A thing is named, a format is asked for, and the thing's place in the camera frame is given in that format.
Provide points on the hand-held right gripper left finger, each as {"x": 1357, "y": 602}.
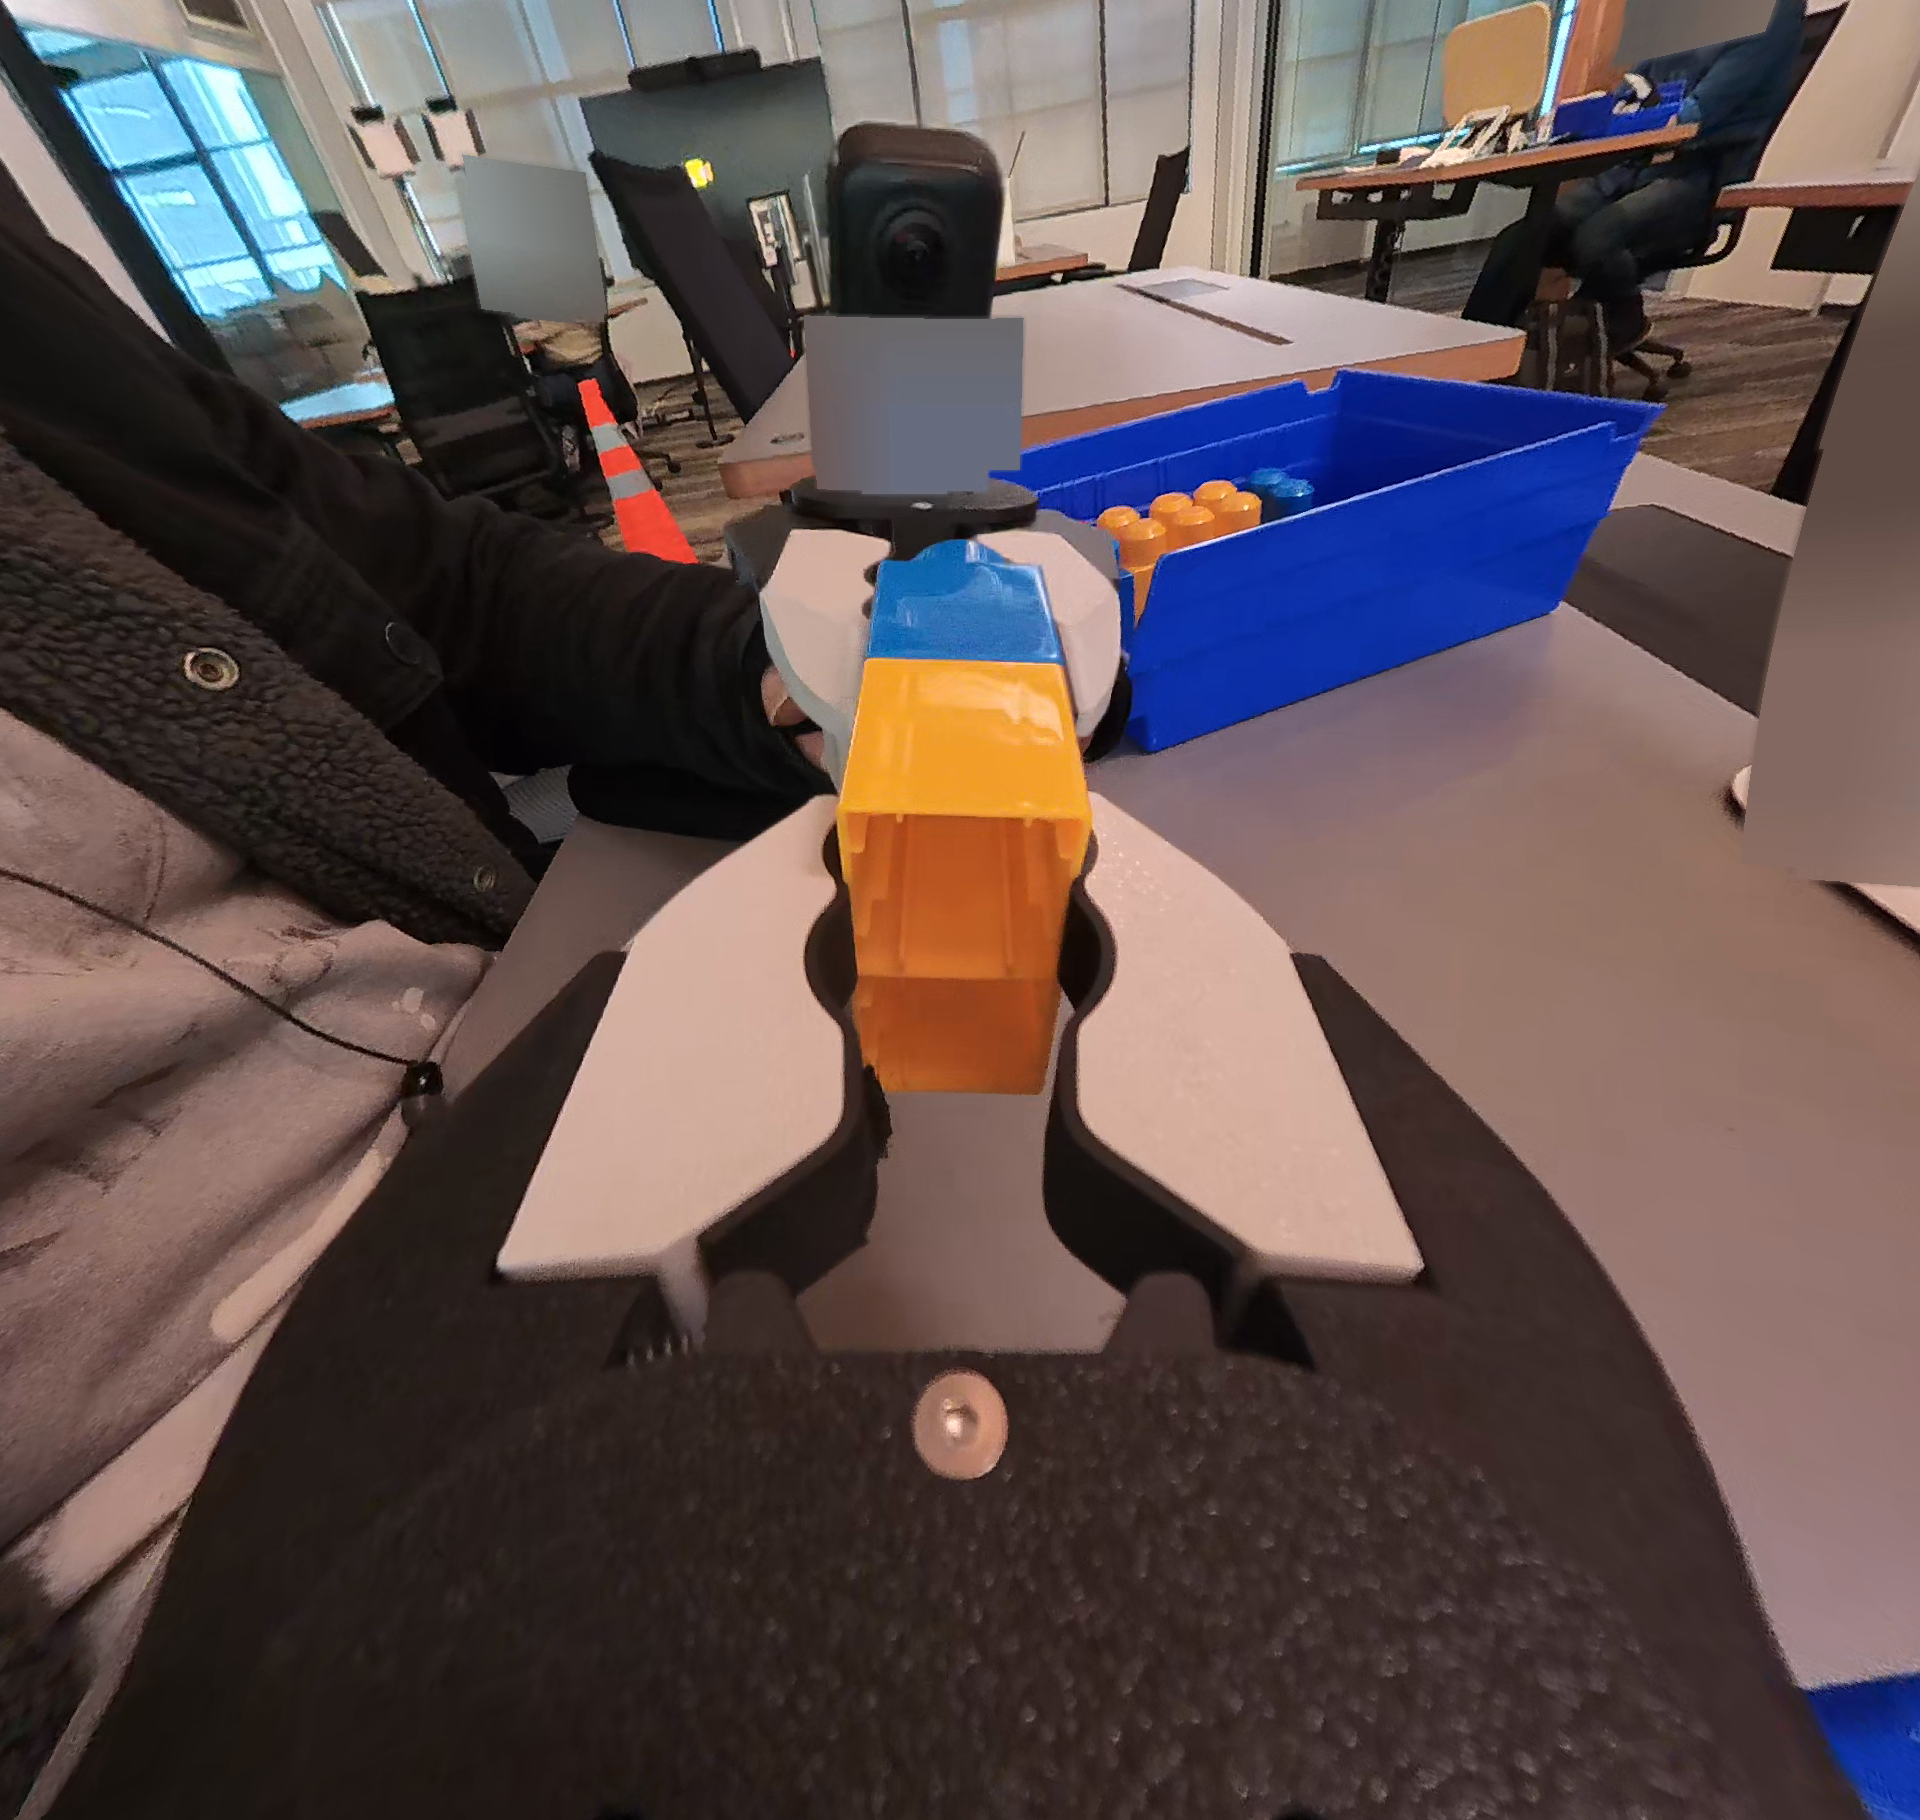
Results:
{"x": 704, "y": 1100}

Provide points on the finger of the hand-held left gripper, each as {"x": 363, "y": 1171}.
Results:
{"x": 818, "y": 604}
{"x": 1089, "y": 621}

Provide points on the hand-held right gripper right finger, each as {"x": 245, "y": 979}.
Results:
{"x": 1231, "y": 1100}

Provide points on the blue one-stud block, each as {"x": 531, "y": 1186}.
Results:
{"x": 961, "y": 621}

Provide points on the heap of joined coloured blocks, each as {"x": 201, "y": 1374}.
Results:
{"x": 1184, "y": 523}

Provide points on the yellow two-stud block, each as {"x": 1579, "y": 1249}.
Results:
{"x": 961, "y": 755}

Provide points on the blue plastic bin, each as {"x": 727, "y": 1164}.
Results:
{"x": 1874, "y": 1759}
{"x": 1350, "y": 621}
{"x": 1620, "y": 117}

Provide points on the person's left hand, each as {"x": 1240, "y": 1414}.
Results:
{"x": 788, "y": 705}

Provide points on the orange traffic cone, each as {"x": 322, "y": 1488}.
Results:
{"x": 630, "y": 493}

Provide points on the grey mesh chair seat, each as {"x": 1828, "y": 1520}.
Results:
{"x": 544, "y": 804}

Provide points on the person's grey printed sweatshirt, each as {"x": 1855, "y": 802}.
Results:
{"x": 181, "y": 1041}

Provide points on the person's black fleece-lined jacket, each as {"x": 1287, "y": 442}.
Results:
{"x": 225, "y": 741}

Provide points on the wooden document stand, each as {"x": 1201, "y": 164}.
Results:
{"x": 1499, "y": 58}

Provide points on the large black wall display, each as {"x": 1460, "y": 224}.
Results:
{"x": 676, "y": 155}

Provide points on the black camera bar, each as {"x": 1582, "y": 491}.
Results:
{"x": 698, "y": 65}

